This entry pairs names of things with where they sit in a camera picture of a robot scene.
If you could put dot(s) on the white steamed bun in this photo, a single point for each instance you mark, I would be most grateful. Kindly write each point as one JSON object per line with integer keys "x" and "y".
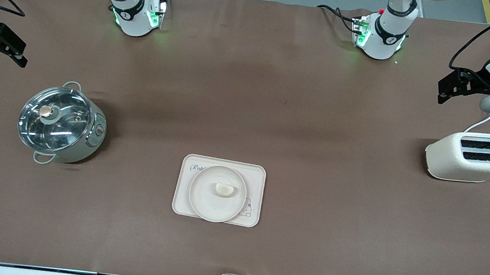
{"x": 226, "y": 190}

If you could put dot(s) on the cream round plate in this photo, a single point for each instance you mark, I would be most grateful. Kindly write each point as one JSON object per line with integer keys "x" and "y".
{"x": 211, "y": 202}

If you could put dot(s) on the cream rabbit print tray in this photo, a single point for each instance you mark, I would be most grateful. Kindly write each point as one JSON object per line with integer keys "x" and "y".
{"x": 256, "y": 179}

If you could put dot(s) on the glass pot lid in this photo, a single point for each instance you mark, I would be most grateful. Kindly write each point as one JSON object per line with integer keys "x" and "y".
{"x": 53, "y": 119}

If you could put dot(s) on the green electric cooking pot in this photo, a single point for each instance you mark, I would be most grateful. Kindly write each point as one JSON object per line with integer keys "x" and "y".
{"x": 85, "y": 139}

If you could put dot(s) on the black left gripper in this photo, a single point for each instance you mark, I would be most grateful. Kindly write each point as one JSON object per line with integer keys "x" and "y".
{"x": 479, "y": 81}

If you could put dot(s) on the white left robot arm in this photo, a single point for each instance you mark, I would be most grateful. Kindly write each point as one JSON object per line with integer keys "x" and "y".
{"x": 383, "y": 36}

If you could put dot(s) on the cream two-slot toaster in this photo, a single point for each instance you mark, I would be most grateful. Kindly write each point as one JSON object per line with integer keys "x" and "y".
{"x": 461, "y": 162}

